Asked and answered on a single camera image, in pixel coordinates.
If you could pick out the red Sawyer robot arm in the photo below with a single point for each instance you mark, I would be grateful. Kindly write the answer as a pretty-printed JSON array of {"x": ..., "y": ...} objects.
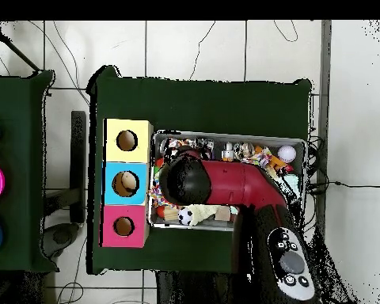
[{"x": 240, "y": 183}]

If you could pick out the wooden box with three holes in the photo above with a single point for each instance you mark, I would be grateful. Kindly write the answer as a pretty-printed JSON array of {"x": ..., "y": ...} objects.
[{"x": 136, "y": 196}]

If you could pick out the shallow mesh bin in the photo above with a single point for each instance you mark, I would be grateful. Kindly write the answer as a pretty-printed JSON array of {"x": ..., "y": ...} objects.
[{"x": 291, "y": 141}]

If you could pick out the cream waffle cloth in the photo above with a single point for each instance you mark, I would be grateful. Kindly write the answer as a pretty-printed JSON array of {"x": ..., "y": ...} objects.
[{"x": 202, "y": 212}]

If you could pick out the small toy soccer ball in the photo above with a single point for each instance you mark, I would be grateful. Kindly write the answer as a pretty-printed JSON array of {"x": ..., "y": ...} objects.
[{"x": 185, "y": 216}]

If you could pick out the dark green tablecloth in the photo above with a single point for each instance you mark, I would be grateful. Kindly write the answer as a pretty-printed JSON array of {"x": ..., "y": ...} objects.
[
  {"x": 209, "y": 104},
  {"x": 19, "y": 126}
]

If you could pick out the mint green waffle cloth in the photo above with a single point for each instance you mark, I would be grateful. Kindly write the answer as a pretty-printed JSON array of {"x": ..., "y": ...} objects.
[{"x": 293, "y": 183}]

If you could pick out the grey metal bar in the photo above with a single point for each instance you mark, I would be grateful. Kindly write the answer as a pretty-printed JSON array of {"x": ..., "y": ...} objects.
[{"x": 324, "y": 95}]

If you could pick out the black tripod leg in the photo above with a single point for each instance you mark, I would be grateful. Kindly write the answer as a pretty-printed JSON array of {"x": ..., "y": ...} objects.
[{"x": 19, "y": 53}]

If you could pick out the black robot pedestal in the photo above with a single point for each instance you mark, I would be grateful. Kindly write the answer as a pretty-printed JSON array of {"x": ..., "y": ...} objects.
[{"x": 190, "y": 288}]

